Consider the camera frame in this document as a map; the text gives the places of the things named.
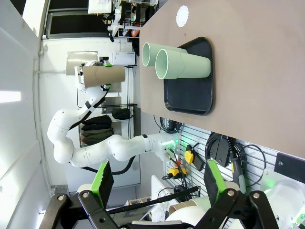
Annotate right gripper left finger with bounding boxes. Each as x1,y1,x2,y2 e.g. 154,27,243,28
45,161,120,229

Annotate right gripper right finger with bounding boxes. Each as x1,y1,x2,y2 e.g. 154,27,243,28
195,158,279,229

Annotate brown tall cup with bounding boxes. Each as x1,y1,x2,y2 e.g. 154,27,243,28
82,65,126,89

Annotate green tall cup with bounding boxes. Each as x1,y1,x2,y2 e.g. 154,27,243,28
155,48,212,80
142,42,189,68

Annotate white scalloped paper coaster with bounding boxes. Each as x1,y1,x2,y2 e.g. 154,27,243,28
175,5,190,28

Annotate white box device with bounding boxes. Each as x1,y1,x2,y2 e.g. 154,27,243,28
112,50,137,66

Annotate black power adapter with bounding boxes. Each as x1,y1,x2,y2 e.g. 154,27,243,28
193,152,206,171

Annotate black mounting block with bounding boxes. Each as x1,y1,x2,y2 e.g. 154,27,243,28
209,139,231,168

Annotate black bag on rack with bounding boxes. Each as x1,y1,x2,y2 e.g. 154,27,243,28
112,107,132,120

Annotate brown cardboard tube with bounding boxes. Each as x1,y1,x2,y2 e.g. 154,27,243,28
168,200,199,216

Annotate dark folded jackets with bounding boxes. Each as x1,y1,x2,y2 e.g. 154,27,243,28
80,114,115,145

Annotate black tripod rod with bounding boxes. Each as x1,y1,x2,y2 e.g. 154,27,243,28
106,186,201,215

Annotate black plastic tray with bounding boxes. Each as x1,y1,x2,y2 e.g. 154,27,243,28
163,36,214,116

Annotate grey green handle tool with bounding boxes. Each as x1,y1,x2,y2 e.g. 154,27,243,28
229,156,247,194

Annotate metal wall panel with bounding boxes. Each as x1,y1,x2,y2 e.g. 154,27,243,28
66,50,99,76

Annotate black left arm cable sleeve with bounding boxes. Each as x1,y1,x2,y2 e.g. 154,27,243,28
81,154,135,176

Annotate yellow red switch box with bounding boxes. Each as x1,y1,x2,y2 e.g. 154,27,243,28
168,167,188,179

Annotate black coiled cable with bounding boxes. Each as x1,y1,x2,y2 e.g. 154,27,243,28
205,133,269,188

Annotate grey slatted wall panel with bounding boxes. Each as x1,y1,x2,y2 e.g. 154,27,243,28
163,123,280,192

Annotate black table bracket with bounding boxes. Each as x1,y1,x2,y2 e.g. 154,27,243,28
274,152,305,178

